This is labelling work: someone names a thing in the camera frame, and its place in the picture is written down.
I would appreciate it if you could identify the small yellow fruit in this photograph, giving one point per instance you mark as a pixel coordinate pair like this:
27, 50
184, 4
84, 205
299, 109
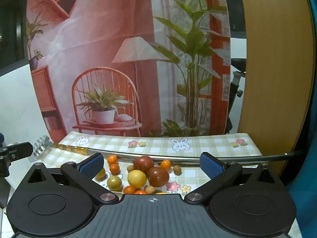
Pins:
161, 193

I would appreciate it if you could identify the telescopic metal back scratcher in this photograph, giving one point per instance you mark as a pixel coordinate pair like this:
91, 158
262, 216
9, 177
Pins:
188, 160

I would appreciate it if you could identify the checked bunny tablecloth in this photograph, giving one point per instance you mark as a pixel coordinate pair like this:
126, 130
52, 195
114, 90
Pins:
153, 145

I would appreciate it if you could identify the dark red apple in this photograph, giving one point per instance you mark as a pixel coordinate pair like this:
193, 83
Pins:
143, 164
158, 176

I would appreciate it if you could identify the small orange kumquat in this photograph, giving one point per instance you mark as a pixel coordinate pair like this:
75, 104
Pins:
114, 168
165, 164
112, 159

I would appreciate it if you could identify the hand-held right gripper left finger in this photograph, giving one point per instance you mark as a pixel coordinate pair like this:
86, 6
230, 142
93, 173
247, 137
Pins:
91, 164

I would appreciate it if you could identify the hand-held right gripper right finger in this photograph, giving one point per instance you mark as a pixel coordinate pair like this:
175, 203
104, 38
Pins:
210, 167

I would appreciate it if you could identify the printed room backdrop cloth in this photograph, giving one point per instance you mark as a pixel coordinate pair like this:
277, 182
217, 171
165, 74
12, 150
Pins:
99, 42

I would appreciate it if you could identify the large yellow grapefruit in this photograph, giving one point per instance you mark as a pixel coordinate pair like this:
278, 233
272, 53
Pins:
136, 178

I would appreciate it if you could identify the yellow-green orange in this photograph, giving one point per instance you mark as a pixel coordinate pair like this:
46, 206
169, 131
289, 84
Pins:
100, 175
114, 183

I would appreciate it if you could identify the tan wooden board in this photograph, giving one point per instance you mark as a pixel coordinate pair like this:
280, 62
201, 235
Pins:
272, 67

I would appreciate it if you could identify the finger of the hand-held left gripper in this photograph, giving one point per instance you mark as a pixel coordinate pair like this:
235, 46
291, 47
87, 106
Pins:
21, 150

